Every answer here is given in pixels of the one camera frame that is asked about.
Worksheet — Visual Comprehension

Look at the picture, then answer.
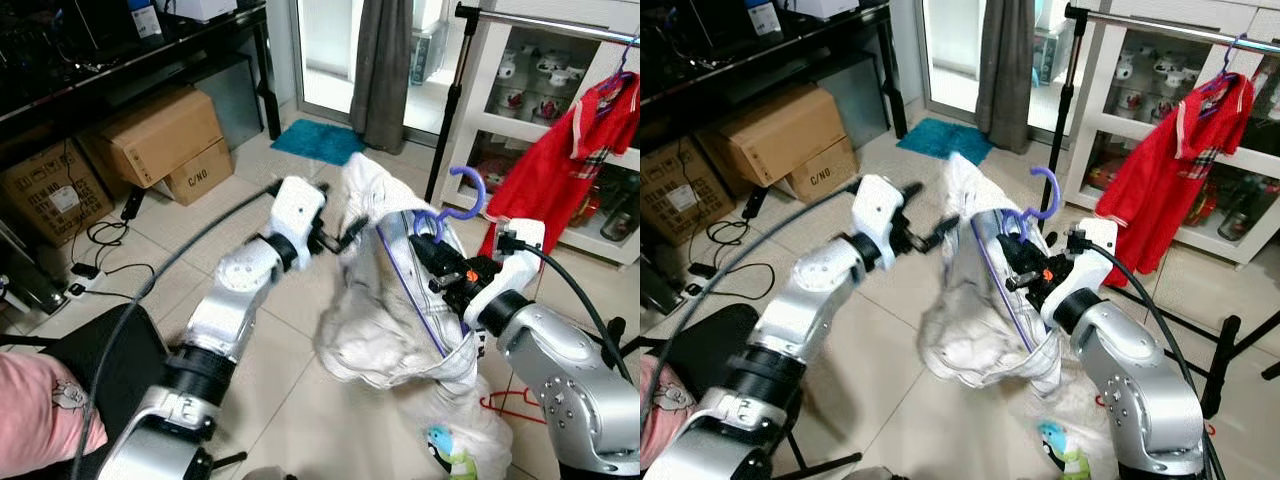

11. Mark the black and chrome clothes rack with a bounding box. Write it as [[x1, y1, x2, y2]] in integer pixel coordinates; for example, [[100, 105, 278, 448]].
[[1040, 2, 1280, 421], [425, 2, 641, 349]]

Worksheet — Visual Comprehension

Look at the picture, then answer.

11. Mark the person's pink clothed leg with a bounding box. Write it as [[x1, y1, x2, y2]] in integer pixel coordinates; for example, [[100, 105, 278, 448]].
[[640, 355, 701, 471], [0, 350, 109, 479]]

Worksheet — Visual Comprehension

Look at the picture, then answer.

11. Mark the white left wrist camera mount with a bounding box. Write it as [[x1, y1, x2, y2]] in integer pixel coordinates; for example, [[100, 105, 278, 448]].
[[850, 175, 909, 246], [268, 176, 328, 246]]

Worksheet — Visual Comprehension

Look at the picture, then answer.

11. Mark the white labelled carton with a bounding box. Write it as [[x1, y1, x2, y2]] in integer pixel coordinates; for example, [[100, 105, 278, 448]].
[[130, 0, 166, 41], [745, 0, 786, 41]]

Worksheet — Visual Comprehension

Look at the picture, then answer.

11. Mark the red shirt with striped trim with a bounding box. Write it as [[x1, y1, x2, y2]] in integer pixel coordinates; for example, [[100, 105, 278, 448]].
[[1095, 72, 1256, 289], [480, 72, 641, 263]]

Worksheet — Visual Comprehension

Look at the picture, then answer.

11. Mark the grey curtain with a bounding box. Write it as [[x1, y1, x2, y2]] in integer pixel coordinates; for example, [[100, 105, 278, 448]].
[[975, 0, 1036, 156], [350, 0, 413, 156]]

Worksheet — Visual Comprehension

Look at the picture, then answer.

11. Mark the red plastic hanger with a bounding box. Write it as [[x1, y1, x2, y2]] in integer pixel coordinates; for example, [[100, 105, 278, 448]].
[[480, 388, 547, 426], [1094, 393, 1217, 437]]

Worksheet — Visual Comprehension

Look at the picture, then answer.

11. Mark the purple plastic hanger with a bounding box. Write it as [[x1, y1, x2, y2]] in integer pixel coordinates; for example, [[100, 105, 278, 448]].
[[972, 165, 1063, 353], [375, 165, 489, 359], [1200, 38, 1247, 96], [597, 40, 637, 96]]

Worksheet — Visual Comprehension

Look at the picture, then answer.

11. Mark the teal floor mat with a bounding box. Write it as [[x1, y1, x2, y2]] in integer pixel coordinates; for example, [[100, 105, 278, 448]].
[[895, 117, 993, 167], [270, 118, 366, 167]]

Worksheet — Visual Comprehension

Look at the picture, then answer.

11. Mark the large plain cardboard box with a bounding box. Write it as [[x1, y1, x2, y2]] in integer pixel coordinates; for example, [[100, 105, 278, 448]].
[[98, 88, 226, 189], [718, 85, 849, 186]]

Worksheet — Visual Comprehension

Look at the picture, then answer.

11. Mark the small printed cardboard box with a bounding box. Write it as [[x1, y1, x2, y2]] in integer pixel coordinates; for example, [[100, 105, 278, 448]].
[[155, 138, 236, 207], [785, 135, 861, 206]]

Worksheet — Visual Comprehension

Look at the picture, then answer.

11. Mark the white power strip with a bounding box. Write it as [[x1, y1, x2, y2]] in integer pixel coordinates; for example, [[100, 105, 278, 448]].
[[688, 258, 736, 286], [65, 262, 113, 298]]

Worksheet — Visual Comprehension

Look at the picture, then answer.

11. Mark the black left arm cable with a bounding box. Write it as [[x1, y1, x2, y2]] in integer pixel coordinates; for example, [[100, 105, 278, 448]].
[[68, 180, 286, 480], [642, 180, 866, 411]]

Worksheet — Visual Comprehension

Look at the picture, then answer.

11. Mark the white flat box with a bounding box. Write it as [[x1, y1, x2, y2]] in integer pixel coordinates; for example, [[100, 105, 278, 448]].
[[175, 0, 241, 23], [795, 0, 861, 21]]

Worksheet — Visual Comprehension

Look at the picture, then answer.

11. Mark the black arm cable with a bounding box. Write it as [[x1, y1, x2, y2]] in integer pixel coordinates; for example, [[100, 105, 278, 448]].
[[642, 180, 866, 411], [497, 232, 636, 386], [1068, 232, 1229, 480], [68, 180, 286, 480]]

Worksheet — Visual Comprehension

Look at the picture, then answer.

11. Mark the white glass door cabinet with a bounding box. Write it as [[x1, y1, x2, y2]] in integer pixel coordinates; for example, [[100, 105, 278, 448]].
[[1062, 15, 1280, 269], [440, 10, 641, 269]]

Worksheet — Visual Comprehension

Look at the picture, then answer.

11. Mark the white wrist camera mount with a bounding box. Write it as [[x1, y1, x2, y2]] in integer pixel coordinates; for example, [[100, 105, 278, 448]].
[[1040, 218, 1119, 326], [465, 218, 546, 323], [850, 175, 909, 246], [268, 176, 328, 246]]

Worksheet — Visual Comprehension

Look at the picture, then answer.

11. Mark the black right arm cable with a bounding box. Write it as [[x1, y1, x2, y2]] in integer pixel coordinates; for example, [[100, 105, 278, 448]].
[[1068, 232, 1229, 480], [497, 232, 636, 386]]

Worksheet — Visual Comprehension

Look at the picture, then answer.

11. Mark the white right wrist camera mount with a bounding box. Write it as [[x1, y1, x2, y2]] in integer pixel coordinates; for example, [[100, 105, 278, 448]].
[[1040, 218, 1119, 326], [465, 218, 546, 323]]

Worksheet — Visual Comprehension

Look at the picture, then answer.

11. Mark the white puffy jacket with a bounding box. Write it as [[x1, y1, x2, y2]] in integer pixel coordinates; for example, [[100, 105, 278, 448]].
[[315, 152, 491, 399], [918, 152, 1066, 399]]

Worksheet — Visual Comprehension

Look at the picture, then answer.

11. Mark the black desk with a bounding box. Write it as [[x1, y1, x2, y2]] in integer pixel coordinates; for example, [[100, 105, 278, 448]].
[[640, 0, 909, 141], [0, 0, 283, 151]]

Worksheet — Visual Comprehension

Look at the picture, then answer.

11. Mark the cardboard box with white label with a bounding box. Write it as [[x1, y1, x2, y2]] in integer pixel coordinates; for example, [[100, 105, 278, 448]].
[[0, 140, 113, 248], [640, 138, 736, 246]]

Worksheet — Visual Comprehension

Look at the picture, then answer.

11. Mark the white printed garment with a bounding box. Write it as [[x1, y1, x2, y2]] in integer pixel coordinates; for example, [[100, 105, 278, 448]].
[[425, 375, 549, 480], [1035, 385, 1129, 480]]

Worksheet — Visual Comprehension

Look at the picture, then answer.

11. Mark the grey computer case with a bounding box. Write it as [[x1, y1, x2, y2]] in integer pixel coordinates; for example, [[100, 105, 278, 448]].
[[195, 55, 266, 151], [820, 50, 891, 151]]

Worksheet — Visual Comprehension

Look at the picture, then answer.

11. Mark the thin black floor cable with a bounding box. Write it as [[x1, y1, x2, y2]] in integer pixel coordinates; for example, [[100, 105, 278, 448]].
[[700, 215, 776, 301], [85, 215, 161, 301]]

